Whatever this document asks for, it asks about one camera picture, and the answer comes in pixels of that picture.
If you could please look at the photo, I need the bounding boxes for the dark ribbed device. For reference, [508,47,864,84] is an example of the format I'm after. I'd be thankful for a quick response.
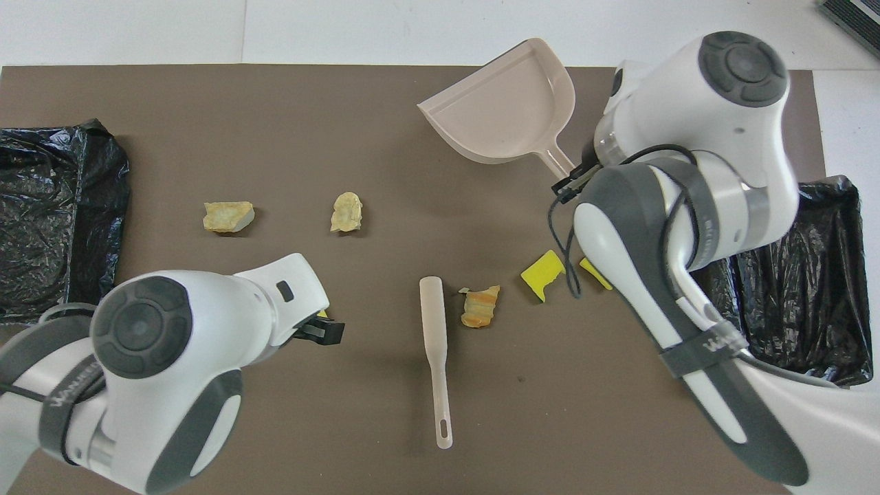
[818,0,880,59]

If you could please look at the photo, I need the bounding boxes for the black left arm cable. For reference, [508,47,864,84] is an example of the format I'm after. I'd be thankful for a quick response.
[0,302,104,468]

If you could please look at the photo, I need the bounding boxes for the pale lumpy bread piece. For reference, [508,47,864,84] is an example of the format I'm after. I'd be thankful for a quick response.
[329,192,364,234]

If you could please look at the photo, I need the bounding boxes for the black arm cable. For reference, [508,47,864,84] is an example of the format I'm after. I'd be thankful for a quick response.
[547,143,750,358]
[0,302,104,468]

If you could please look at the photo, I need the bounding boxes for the toast slice piece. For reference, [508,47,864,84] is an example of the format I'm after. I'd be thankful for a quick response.
[203,201,256,234]

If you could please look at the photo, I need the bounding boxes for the brown table mat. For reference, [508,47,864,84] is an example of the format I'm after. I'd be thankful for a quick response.
[0,65,828,495]

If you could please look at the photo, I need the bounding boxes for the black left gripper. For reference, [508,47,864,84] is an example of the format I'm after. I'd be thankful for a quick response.
[292,318,345,344]

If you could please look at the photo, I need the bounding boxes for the beige hand brush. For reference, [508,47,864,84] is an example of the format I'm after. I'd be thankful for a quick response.
[419,276,454,450]

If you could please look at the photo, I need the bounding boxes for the black bag lined bin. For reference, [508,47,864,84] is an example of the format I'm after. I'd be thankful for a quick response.
[0,118,131,327]
[691,175,874,387]

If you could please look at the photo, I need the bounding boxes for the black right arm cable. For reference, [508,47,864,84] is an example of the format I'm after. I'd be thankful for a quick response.
[547,143,750,358]

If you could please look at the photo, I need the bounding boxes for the beige plastic dustpan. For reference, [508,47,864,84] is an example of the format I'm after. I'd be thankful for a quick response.
[417,38,577,181]

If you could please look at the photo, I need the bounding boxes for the striped croissant piece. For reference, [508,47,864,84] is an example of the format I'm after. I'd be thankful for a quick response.
[459,285,501,329]

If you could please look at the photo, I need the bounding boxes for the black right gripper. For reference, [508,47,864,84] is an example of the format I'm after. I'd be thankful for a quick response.
[576,137,606,181]

